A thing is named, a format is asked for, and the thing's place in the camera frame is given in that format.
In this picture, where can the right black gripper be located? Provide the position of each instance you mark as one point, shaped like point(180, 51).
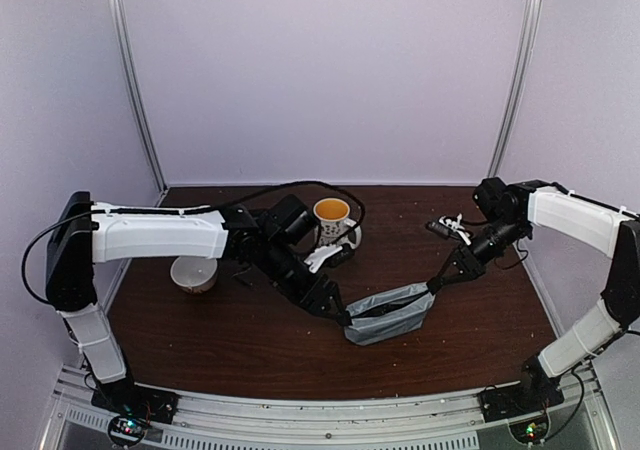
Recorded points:
point(470, 265)

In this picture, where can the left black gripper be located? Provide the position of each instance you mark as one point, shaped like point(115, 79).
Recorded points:
point(320, 298)

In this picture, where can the grey zipper pouch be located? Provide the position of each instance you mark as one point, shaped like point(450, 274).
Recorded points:
point(388, 314)

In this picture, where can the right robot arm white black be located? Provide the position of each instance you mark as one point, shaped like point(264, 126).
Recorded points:
point(610, 234)

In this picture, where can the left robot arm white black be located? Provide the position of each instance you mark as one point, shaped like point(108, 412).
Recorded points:
point(91, 232)

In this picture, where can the floral ceramic mug yellow inside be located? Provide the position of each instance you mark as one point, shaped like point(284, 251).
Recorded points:
point(336, 225)

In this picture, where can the white ceramic bowl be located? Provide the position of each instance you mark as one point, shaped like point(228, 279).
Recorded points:
point(194, 275)

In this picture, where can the right circuit board with leds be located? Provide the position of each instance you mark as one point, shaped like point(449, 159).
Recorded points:
point(530, 431)

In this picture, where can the circuit board with leds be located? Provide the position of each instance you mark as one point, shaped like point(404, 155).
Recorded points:
point(126, 431)
point(530, 431)

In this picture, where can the left circuit board with leds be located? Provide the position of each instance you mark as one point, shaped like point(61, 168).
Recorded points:
point(126, 431)

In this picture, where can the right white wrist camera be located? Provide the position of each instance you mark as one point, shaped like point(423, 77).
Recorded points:
point(448, 227)

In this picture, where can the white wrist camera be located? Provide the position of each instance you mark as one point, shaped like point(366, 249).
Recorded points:
point(330, 256)
point(448, 227)

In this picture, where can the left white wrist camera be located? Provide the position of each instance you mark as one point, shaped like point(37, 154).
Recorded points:
point(330, 256)

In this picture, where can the front aluminium rail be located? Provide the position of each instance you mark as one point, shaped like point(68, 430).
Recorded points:
point(451, 420)

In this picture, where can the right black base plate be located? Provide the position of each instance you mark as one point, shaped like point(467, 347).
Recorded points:
point(515, 400)

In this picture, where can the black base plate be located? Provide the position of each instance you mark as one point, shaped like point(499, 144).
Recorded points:
point(150, 405)
point(515, 400)

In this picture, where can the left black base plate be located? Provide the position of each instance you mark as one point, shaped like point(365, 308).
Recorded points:
point(150, 405)

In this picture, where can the right aluminium frame post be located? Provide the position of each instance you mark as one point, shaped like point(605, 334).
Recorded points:
point(526, 43)

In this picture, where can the aluminium frame post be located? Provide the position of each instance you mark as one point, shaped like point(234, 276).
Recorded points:
point(134, 93)
point(526, 43)

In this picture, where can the left aluminium frame post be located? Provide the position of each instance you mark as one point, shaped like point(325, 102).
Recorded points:
point(134, 93)

